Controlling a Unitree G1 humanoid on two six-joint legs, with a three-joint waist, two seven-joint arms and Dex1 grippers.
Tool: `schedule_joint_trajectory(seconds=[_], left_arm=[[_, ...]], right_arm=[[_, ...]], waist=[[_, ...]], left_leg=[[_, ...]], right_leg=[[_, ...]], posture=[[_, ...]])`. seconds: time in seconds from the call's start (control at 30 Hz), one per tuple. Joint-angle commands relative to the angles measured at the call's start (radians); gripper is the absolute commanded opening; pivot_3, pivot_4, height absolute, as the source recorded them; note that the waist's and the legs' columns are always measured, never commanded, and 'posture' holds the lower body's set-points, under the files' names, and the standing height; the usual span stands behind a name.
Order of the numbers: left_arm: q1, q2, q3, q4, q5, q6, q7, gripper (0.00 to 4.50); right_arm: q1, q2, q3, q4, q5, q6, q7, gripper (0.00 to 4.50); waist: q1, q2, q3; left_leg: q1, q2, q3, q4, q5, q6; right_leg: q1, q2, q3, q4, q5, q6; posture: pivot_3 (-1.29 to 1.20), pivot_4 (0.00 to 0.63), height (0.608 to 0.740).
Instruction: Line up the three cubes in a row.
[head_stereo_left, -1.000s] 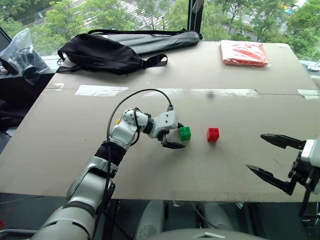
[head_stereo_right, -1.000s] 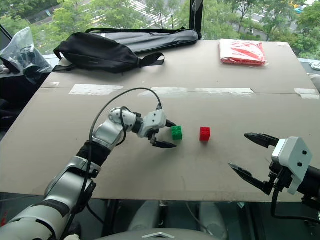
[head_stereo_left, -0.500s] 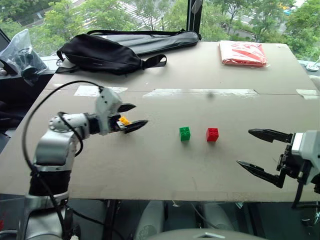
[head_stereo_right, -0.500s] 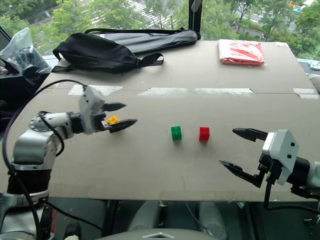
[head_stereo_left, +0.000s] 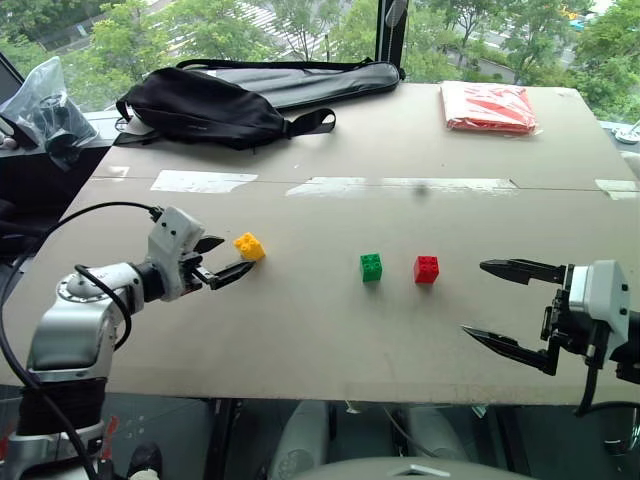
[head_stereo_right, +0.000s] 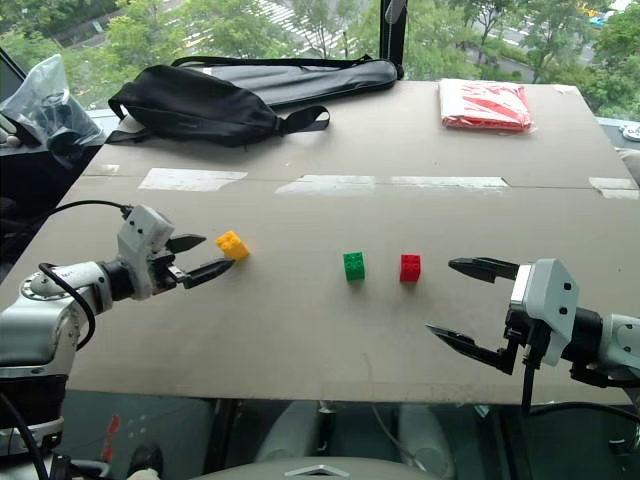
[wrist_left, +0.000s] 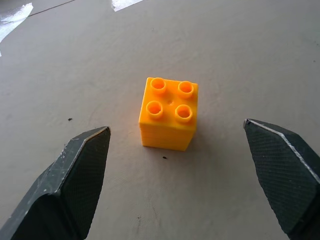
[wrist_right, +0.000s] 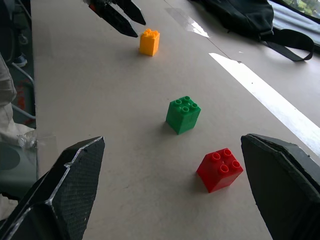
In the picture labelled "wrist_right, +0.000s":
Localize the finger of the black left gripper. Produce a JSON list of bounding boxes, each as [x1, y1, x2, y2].
[[112, 0, 147, 26], [96, 1, 139, 39]]

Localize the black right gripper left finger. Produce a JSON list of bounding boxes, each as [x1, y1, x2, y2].
[[0, 136, 106, 240]]

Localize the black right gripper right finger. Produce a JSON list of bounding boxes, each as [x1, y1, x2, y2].
[[240, 133, 320, 240]]

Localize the orange toy building cube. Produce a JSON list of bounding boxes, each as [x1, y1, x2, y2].
[[138, 28, 161, 57]]

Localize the crumpled clear plastic tape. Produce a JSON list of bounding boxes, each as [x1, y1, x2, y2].
[[16, 130, 59, 151]]

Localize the red toy building cube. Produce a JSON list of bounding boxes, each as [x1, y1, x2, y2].
[[195, 147, 244, 194]]

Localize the dark blue shoe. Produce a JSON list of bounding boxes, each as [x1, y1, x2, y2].
[[12, 53, 28, 68]]

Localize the beige cloth trousers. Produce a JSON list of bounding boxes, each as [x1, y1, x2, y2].
[[0, 52, 38, 151]]

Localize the green toy building cube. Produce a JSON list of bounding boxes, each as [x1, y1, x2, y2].
[[165, 95, 202, 136]]

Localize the grey metal chair frame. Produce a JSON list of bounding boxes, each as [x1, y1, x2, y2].
[[11, 61, 37, 121]]

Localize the black backpack with strap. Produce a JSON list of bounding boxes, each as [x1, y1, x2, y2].
[[189, 0, 315, 62]]

